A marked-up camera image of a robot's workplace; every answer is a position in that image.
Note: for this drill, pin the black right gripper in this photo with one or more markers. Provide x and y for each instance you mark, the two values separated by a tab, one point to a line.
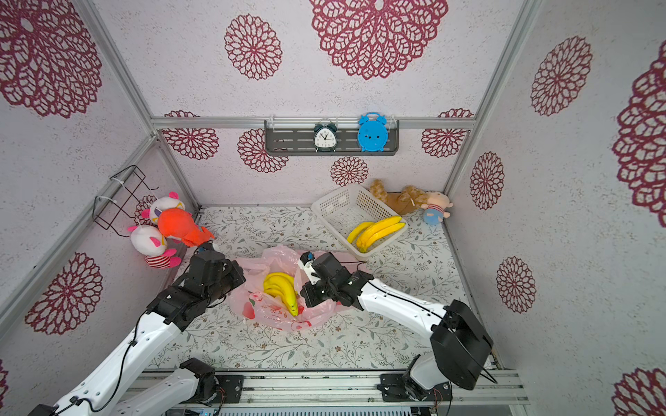
316	286

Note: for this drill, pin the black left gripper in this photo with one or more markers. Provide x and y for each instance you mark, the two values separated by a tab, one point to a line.
209	265

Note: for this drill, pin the yellow banana bunch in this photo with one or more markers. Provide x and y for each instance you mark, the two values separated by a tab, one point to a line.
282	286
366	234

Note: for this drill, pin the pink plastic bag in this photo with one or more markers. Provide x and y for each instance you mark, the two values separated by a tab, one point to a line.
254	303

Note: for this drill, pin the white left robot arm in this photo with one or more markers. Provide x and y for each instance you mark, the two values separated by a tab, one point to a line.
164	319

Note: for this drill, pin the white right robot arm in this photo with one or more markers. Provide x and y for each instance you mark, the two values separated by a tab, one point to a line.
460	345

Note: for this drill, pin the orange plush dinosaur toy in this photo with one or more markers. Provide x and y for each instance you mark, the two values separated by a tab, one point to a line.
175	223

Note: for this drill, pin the white pink striped plush toy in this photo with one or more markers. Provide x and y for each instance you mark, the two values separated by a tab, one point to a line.
149	242

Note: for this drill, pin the white plastic lattice basket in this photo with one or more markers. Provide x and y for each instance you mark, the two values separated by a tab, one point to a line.
342	210

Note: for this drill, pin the white plush toy yellow glasses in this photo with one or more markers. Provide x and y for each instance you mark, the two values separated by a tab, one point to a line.
150	208

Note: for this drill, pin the brown plush teddy bear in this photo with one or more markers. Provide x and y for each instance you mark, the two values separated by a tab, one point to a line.
402	203

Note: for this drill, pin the small doll blue outfit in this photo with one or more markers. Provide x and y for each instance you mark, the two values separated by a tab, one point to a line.
435	208

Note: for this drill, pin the dark green alarm clock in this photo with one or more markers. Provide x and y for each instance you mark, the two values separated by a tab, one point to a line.
325	139

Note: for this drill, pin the blue alarm clock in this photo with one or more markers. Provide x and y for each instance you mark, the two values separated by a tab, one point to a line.
372	134

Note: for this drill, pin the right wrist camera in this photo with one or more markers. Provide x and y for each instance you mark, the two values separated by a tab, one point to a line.
305	263

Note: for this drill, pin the black wire wall rack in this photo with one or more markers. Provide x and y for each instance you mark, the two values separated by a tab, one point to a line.
123	208

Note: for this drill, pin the grey wall shelf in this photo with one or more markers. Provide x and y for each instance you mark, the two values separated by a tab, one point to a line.
297	140

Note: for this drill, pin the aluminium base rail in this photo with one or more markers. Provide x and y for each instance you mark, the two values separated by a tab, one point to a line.
280	389

